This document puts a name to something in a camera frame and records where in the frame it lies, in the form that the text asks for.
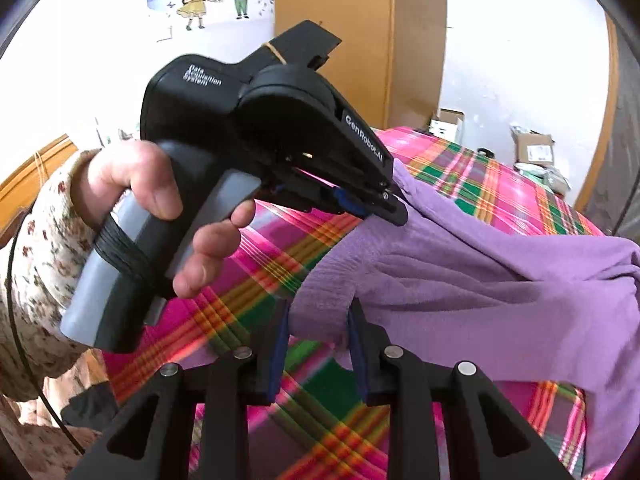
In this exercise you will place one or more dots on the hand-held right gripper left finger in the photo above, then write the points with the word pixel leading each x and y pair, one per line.
pixel 278 360

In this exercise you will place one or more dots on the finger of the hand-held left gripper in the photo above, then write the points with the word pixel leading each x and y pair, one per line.
pixel 345 202
pixel 385 195

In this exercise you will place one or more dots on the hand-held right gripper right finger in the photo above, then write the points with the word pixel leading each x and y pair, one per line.
pixel 359 360

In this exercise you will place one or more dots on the purple fleece garment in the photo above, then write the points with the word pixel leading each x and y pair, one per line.
pixel 475 300

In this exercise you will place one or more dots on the person's left forearm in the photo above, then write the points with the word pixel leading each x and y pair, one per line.
pixel 45 260

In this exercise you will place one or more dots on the person's left hand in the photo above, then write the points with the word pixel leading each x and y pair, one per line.
pixel 135 170

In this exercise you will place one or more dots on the white cardboard box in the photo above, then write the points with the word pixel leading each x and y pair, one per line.
pixel 450 122

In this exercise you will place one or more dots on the wooden wardrobe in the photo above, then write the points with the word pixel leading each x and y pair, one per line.
pixel 350 35

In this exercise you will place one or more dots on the pink green plaid bedsheet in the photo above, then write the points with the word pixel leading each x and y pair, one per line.
pixel 250 260

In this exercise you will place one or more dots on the brown cardboard box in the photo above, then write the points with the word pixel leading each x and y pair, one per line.
pixel 532 147

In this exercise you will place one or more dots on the grey plastic parcel bag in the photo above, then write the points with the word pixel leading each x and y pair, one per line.
pixel 550 177

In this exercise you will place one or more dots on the translucent plastic door sheet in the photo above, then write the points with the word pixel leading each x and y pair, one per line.
pixel 625 160

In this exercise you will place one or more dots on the person's floral clothing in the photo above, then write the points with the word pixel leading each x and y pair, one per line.
pixel 30 440

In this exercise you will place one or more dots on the cartoon wall sticker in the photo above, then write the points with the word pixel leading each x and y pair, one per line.
pixel 195 0

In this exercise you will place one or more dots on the wooden door frame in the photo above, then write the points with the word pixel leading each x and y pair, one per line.
pixel 606 110

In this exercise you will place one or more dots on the wooden bed frame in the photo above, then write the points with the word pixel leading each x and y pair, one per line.
pixel 35 170

